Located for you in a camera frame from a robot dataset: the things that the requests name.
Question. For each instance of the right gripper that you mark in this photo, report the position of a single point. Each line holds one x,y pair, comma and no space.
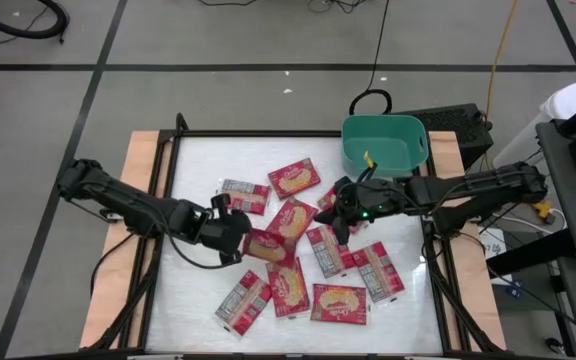
373,197

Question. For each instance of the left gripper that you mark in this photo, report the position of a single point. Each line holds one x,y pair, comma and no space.
223,230

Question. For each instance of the red popcorn bag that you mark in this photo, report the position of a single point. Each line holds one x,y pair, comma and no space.
288,287
243,302
268,247
294,178
326,199
330,252
339,303
245,196
292,220
378,272

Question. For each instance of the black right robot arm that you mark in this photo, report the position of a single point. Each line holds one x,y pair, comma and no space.
478,187

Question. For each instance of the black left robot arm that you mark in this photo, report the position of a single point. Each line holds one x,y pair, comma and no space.
118,197

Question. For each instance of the teal plastic basket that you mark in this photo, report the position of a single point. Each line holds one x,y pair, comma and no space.
388,142

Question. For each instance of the light brown wooden board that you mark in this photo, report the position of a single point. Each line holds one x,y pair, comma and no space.
113,310

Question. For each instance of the black vented equipment box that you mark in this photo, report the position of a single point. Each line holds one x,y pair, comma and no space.
453,125

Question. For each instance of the white paper sheet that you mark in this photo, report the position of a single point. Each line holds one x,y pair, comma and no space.
493,247

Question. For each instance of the small blue item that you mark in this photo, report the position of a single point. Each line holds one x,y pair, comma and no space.
516,289

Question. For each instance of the black desk leg bar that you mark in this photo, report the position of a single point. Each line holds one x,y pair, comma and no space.
533,252

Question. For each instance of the yellow plug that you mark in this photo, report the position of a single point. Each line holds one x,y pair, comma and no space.
543,207

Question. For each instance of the black mouse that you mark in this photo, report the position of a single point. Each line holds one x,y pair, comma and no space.
554,344

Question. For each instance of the white bin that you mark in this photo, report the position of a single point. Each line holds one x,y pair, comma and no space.
573,100

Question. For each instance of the black metal table frame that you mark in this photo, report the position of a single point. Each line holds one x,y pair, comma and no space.
268,133

